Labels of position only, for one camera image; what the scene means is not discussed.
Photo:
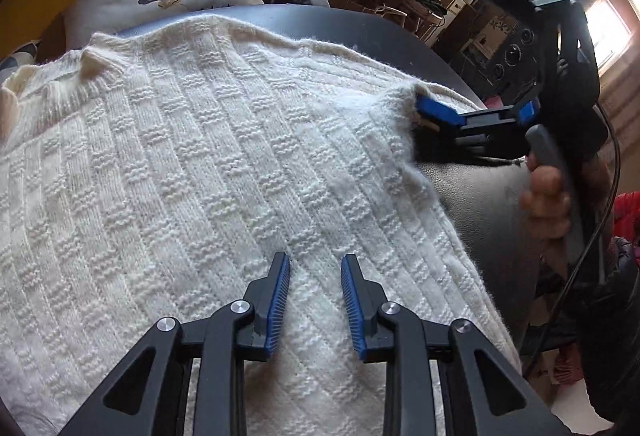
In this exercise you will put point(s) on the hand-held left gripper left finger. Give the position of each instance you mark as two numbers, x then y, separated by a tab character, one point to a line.
277	311

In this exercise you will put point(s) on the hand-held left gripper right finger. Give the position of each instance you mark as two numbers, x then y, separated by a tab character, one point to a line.
352	311

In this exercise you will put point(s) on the white knit sweater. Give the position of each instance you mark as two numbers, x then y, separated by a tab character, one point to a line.
200	166

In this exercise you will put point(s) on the person's right hand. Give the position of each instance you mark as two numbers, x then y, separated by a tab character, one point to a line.
547	206

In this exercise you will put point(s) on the small bright window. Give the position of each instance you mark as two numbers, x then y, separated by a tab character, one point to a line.
610	31

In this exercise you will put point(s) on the black leather ottoman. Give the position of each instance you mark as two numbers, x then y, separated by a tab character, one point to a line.
350	23

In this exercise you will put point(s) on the red cloth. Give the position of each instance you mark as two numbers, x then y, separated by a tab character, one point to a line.
627	216

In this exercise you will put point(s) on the triangle pattern pillow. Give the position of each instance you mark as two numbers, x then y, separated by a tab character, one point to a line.
17	56

